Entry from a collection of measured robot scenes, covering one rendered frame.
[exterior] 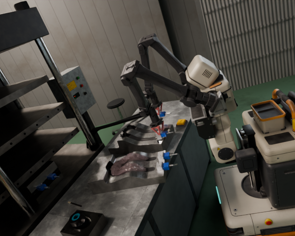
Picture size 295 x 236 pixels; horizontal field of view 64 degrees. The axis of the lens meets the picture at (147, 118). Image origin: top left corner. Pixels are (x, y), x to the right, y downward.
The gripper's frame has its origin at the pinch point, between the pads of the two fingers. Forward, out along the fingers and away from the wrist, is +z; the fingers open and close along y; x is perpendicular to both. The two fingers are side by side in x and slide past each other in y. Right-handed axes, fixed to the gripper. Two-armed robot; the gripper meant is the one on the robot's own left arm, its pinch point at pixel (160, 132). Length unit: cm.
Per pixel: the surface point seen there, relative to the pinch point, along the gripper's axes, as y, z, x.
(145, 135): -5.7, 2.4, -17.3
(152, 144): 6.6, 5.7, -6.0
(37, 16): 6, -109, -55
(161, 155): 18.2, 8.7, 5.1
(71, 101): 2, -43, -68
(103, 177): 44, 5, -25
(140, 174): 35.4, 10.9, -3.5
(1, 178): 75, -20, -73
